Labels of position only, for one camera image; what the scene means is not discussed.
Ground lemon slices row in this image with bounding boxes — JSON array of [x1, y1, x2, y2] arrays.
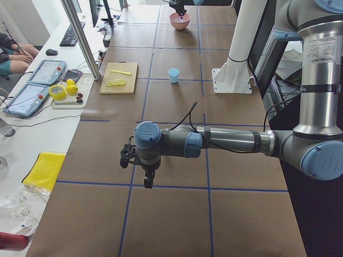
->
[[106, 79, 126, 87]]

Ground seated person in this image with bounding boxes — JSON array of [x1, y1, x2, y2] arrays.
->
[[1, 33, 39, 76]]

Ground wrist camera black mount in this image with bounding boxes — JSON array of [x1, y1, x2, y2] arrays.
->
[[120, 136, 137, 169]]

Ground aluminium frame post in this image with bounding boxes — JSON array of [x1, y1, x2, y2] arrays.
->
[[61, 0, 101, 81]]

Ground yellow cloth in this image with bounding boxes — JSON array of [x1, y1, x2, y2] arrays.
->
[[21, 152, 66, 191]]

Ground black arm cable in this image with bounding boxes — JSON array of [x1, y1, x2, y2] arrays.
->
[[170, 101, 301, 153]]

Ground black keyboard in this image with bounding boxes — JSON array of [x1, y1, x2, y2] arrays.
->
[[59, 25, 77, 47]]

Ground upper teach pendant tablet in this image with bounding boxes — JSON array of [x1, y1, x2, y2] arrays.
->
[[28, 59, 66, 86]]

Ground wooden cutting board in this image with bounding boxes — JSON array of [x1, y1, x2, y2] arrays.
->
[[100, 62, 138, 95]]

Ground black computer mouse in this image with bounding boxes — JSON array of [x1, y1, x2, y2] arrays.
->
[[46, 49, 58, 56]]

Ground red object at corner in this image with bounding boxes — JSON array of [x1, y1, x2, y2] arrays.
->
[[1, 232, 28, 251]]

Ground black monitor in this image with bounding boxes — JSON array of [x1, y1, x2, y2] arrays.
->
[[89, 0, 114, 27]]

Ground yellow tape roll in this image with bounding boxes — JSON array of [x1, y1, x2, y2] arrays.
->
[[49, 85, 67, 101]]

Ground lower teach pendant tablet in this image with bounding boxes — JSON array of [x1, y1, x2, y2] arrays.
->
[[3, 82, 50, 118]]

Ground pink bowl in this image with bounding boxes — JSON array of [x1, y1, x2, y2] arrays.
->
[[169, 13, 191, 31]]

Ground yellow plastic knife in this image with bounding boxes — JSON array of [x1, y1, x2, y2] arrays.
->
[[110, 70, 132, 75]]

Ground white tray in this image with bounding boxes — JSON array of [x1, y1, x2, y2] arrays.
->
[[51, 93, 87, 110]]

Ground clear ice cubes pile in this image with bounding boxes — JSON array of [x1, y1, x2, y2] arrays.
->
[[169, 13, 189, 23]]

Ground white camera post with base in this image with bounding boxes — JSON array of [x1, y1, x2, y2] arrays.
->
[[212, 0, 267, 94]]

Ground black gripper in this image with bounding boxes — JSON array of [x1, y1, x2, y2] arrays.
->
[[168, 0, 187, 18], [139, 157, 161, 188]]

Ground light blue cup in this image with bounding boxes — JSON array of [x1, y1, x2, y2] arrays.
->
[[168, 68, 180, 84]]

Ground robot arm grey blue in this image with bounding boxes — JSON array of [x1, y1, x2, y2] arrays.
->
[[121, 1, 342, 188]]

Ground yellow lemon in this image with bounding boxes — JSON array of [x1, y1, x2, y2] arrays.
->
[[65, 79, 78, 95]]

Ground clear plastic bag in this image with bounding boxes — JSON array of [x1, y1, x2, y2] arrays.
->
[[1, 185, 51, 236]]

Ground teach pendant tablet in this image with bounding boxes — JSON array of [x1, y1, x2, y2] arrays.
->
[[28, 59, 66, 86], [3, 82, 50, 118]]

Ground dark purple wallet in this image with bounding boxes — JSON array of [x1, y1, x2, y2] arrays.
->
[[62, 70, 83, 82]]

